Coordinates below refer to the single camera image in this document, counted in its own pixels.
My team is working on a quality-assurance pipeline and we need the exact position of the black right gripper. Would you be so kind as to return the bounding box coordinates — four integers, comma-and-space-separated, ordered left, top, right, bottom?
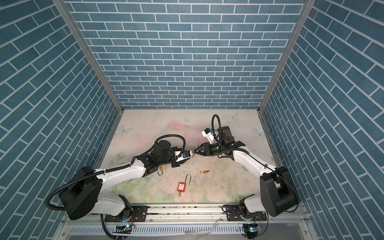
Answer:
194, 142, 226, 156

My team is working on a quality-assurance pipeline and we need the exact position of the red safety padlock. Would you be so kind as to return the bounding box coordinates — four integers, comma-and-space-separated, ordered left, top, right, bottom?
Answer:
177, 174, 192, 197

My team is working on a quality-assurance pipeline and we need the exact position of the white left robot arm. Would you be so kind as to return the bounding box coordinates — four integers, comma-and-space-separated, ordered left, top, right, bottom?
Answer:
59, 140, 194, 222

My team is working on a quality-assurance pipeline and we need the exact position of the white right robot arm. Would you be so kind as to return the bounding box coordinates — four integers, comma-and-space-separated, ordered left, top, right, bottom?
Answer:
194, 126, 300, 217

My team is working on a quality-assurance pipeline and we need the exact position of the brass padlock with key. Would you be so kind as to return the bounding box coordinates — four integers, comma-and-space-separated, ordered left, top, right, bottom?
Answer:
158, 165, 167, 176

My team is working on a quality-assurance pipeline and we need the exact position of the small brass padlock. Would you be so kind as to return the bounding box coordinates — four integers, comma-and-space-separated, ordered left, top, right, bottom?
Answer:
200, 170, 210, 175

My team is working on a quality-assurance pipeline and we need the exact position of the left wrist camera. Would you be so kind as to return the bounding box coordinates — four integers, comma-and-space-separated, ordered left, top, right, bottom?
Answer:
174, 150, 195, 165

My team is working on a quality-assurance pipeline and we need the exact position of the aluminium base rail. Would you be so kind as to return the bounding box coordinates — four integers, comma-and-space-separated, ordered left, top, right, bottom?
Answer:
53, 203, 317, 240

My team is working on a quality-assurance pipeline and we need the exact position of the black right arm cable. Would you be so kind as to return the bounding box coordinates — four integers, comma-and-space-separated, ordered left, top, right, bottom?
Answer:
211, 113, 301, 213

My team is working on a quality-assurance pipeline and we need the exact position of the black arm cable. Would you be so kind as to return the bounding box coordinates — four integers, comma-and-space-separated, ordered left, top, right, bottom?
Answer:
43, 134, 187, 211
211, 113, 301, 213

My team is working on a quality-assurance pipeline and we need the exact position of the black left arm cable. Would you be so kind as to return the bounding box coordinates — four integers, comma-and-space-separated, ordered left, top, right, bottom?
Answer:
43, 134, 187, 211

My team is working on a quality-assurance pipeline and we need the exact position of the aluminium right corner post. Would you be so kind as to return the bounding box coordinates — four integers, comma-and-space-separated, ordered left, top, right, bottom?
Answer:
259, 0, 316, 114

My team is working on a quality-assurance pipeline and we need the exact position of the aluminium corner post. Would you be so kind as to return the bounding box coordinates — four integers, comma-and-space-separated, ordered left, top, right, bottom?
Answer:
259, 0, 316, 114
52, 0, 124, 114

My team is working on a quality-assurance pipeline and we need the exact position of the aluminium left corner post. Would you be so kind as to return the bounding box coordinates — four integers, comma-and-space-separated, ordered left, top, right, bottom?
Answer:
52, 0, 124, 114

